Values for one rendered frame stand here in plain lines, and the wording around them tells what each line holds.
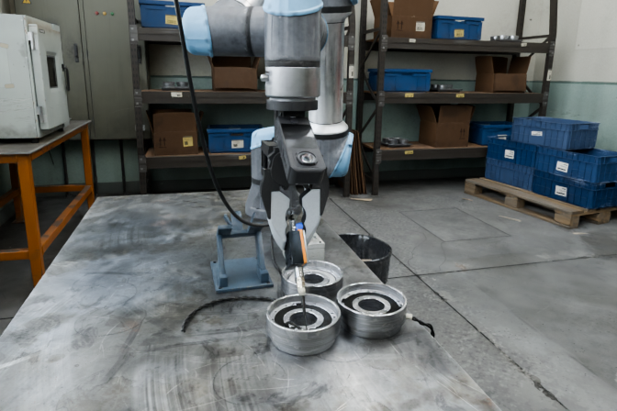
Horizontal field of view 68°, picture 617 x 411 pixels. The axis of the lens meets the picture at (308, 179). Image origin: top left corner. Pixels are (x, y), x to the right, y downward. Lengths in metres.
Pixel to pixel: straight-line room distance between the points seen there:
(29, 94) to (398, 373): 2.45
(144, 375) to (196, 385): 0.07
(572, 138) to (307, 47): 3.90
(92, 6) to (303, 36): 3.92
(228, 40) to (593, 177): 3.73
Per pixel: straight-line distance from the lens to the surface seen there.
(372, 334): 0.69
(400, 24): 4.55
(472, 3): 5.59
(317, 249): 0.90
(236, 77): 4.10
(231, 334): 0.70
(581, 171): 4.26
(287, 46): 0.60
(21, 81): 2.79
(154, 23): 4.14
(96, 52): 4.44
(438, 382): 0.64
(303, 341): 0.63
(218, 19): 0.73
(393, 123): 5.13
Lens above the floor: 1.17
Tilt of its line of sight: 13 degrees down
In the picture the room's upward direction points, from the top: 1 degrees clockwise
